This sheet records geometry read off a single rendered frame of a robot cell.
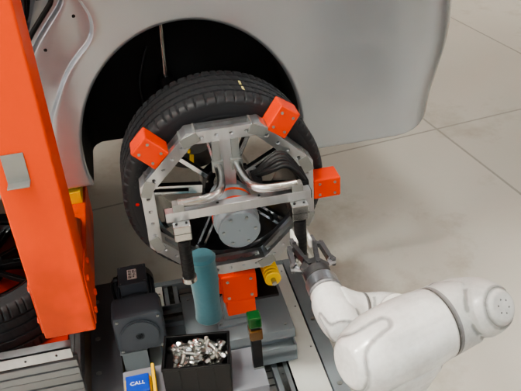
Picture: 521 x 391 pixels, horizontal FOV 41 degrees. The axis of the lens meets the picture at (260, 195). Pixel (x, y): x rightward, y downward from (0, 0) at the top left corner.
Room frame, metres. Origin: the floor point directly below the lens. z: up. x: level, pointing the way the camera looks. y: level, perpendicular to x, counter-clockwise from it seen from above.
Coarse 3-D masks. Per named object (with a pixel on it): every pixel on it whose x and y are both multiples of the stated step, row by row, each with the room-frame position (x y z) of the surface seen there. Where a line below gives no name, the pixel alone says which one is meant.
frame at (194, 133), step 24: (216, 120) 1.87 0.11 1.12; (240, 120) 1.87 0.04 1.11; (168, 144) 1.84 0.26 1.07; (192, 144) 1.80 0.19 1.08; (288, 144) 1.85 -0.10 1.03; (168, 168) 1.79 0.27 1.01; (312, 168) 1.86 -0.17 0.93; (144, 192) 1.77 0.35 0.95; (312, 192) 1.87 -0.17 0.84; (312, 216) 1.86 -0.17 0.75; (168, 240) 1.83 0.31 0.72; (288, 240) 1.85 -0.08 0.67; (216, 264) 1.82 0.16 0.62; (240, 264) 1.82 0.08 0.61; (264, 264) 1.83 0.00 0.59
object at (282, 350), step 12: (168, 312) 2.13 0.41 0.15; (180, 312) 2.09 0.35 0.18; (168, 324) 2.04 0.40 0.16; (180, 324) 2.05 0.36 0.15; (264, 348) 1.89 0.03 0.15; (276, 348) 1.86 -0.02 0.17; (288, 348) 1.87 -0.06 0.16; (264, 360) 1.85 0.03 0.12; (276, 360) 1.86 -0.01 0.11; (288, 360) 1.87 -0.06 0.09
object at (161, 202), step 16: (208, 144) 1.92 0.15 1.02; (240, 144) 1.94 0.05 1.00; (256, 160) 1.95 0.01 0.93; (208, 176) 1.92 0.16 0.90; (288, 176) 2.04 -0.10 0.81; (160, 192) 1.89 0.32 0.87; (176, 192) 1.90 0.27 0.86; (192, 192) 1.90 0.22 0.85; (208, 192) 1.95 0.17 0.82; (160, 208) 1.97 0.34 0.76; (272, 208) 2.03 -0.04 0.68; (160, 224) 1.86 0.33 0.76; (192, 224) 2.02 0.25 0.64; (208, 224) 2.05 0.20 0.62; (272, 224) 1.95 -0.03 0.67; (192, 240) 1.91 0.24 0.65; (208, 240) 1.94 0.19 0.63; (256, 240) 1.92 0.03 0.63
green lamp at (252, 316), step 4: (248, 312) 1.53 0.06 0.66; (252, 312) 1.53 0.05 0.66; (256, 312) 1.53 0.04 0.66; (248, 316) 1.51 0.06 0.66; (252, 316) 1.51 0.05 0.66; (256, 316) 1.51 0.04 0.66; (260, 316) 1.51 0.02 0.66; (248, 320) 1.50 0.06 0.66; (252, 320) 1.50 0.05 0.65; (256, 320) 1.50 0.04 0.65; (260, 320) 1.50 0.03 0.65; (248, 324) 1.50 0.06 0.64; (252, 324) 1.50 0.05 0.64; (256, 324) 1.50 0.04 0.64; (260, 324) 1.50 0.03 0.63; (252, 328) 1.50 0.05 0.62
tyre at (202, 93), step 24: (216, 72) 2.11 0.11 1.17; (168, 96) 2.00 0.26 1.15; (192, 96) 1.95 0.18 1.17; (216, 96) 1.92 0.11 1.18; (240, 96) 1.93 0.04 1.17; (264, 96) 1.97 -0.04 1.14; (144, 120) 1.96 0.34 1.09; (168, 120) 1.88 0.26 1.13; (192, 120) 1.89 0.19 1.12; (312, 144) 1.96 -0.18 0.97; (120, 168) 2.01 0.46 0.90; (144, 168) 1.86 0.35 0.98; (144, 216) 1.85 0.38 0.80; (144, 240) 1.85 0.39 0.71; (264, 240) 1.93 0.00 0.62
